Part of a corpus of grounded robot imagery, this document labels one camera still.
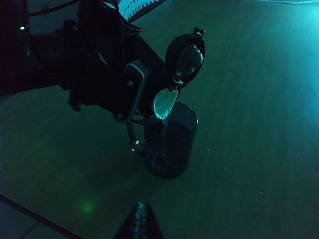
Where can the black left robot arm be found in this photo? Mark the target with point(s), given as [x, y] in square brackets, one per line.
[12, 62]

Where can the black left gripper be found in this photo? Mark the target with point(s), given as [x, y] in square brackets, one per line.
[87, 74]

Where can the black thermos cup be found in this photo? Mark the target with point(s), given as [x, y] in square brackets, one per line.
[189, 57]

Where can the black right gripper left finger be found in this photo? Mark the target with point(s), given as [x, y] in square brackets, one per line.
[133, 226]

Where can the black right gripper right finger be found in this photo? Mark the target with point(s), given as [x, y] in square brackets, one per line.
[150, 226]

